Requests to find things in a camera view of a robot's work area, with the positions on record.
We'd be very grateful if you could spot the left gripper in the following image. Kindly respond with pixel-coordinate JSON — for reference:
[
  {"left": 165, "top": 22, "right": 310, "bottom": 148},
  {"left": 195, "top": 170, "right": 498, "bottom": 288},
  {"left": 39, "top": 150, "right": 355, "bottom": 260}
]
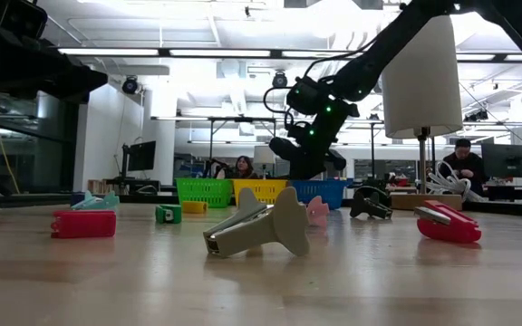
[{"left": 0, "top": 0, "right": 109, "bottom": 101}]

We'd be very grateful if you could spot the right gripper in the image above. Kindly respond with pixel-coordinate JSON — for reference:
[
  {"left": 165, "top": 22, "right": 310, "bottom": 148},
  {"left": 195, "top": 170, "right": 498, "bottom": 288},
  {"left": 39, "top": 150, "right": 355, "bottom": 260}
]
[{"left": 268, "top": 135, "right": 348, "bottom": 181}]

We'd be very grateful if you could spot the silver binder clip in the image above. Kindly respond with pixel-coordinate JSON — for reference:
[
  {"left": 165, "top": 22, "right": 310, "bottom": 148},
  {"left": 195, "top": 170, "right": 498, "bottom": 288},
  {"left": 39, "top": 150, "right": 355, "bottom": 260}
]
[{"left": 304, "top": 195, "right": 331, "bottom": 228}]

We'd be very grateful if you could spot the grey staple remover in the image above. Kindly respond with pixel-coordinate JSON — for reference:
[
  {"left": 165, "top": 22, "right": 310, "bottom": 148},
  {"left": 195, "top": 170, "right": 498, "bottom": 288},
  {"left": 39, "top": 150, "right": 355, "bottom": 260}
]
[{"left": 202, "top": 186, "right": 311, "bottom": 259}]

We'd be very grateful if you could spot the yellow mini stapler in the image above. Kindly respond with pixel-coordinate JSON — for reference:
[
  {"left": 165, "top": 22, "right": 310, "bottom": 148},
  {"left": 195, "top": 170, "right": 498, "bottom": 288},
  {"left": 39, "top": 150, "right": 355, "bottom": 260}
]
[{"left": 181, "top": 200, "right": 209, "bottom": 215}]

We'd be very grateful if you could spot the teal staple remover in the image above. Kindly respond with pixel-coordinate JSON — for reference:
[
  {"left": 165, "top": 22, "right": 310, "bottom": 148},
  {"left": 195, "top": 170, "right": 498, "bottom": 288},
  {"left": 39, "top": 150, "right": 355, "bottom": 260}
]
[{"left": 70, "top": 189, "right": 121, "bottom": 212}]

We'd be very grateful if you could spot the green mini stapler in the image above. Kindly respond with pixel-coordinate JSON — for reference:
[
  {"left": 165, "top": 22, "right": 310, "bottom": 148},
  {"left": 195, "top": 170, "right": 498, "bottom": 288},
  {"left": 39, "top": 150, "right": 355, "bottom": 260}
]
[{"left": 154, "top": 204, "right": 183, "bottom": 225}]

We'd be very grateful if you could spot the red mini stapler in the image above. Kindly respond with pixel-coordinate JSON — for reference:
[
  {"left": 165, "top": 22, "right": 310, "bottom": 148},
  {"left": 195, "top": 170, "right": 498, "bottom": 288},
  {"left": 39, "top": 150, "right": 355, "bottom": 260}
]
[
  {"left": 50, "top": 209, "right": 118, "bottom": 240},
  {"left": 413, "top": 199, "right": 483, "bottom": 245}
]

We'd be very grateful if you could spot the blue plastic basket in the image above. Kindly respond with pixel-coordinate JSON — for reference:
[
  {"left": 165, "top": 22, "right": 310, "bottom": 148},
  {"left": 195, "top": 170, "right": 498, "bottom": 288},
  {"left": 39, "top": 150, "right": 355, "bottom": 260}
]
[{"left": 290, "top": 178, "right": 353, "bottom": 210}]

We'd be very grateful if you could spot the yellow plastic basket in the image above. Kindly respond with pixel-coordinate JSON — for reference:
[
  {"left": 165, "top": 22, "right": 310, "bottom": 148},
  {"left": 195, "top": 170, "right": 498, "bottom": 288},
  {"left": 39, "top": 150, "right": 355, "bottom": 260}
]
[{"left": 231, "top": 178, "right": 289, "bottom": 207}]

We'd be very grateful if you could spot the person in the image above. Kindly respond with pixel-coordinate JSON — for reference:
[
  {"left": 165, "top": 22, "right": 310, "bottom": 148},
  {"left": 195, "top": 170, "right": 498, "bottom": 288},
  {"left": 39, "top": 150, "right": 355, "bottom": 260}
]
[
  {"left": 437, "top": 138, "right": 488, "bottom": 197},
  {"left": 215, "top": 155, "right": 260, "bottom": 180}
]

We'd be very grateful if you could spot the green plastic basket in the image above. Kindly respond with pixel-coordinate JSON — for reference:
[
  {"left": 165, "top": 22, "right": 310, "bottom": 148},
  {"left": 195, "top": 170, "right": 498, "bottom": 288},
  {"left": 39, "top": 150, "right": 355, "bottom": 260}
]
[{"left": 174, "top": 177, "right": 234, "bottom": 209}]

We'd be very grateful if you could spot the black computer monitor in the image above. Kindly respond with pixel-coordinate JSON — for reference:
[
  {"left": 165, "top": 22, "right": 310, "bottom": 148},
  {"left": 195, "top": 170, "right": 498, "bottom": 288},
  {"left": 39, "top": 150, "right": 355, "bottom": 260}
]
[
  {"left": 481, "top": 143, "right": 522, "bottom": 179},
  {"left": 127, "top": 139, "right": 157, "bottom": 173}
]

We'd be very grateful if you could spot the white shade table lamp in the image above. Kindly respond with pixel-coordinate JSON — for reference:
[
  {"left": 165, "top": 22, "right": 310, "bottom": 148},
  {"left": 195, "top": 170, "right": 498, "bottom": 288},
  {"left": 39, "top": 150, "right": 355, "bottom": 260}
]
[{"left": 381, "top": 15, "right": 464, "bottom": 212}]

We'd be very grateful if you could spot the yellow cable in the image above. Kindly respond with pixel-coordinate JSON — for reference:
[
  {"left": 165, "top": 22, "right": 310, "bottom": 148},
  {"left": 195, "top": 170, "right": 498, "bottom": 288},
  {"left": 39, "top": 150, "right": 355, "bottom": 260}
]
[{"left": 0, "top": 89, "right": 22, "bottom": 196}]

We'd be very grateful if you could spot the white coiled cable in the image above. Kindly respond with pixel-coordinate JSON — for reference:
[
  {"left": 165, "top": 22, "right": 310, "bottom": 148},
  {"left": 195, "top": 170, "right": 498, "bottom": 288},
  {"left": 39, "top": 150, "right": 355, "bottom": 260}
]
[{"left": 426, "top": 160, "right": 487, "bottom": 204}]

